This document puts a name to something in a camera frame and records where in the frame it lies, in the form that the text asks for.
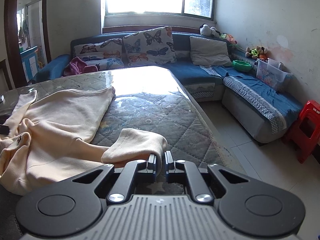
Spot grey plain pillow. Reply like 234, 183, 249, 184
189, 36, 232, 67

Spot butterfly pillow right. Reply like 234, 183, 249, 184
123, 26, 177, 66

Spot cream beige sweater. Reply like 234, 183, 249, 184
1, 87, 168, 196

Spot clear plastic storage box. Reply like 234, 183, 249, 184
256, 58, 294, 92

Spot pink green plush toy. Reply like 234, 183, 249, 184
220, 33, 237, 44

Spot blue white cabinet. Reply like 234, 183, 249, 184
20, 46, 39, 82

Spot green plastic bowl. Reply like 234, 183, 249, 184
232, 60, 253, 73

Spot magenta cloth on sofa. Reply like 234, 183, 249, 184
63, 57, 98, 76

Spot black white plush toy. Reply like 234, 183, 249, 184
200, 24, 221, 37

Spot red plastic stool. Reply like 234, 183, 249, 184
284, 100, 320, 164

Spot dark wooden chair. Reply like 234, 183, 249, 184
0, 60, 13, 90

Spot colourful plush toy pile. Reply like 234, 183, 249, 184
245, 46, 268, 61

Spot butterfly pillow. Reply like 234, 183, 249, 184
123, 26, 177, 66
73, 38, 124, 70

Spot butterfly pillow left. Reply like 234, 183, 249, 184
73, 38, 124, 70

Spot blue corner sofa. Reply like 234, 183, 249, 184
31, 26, 304, 144

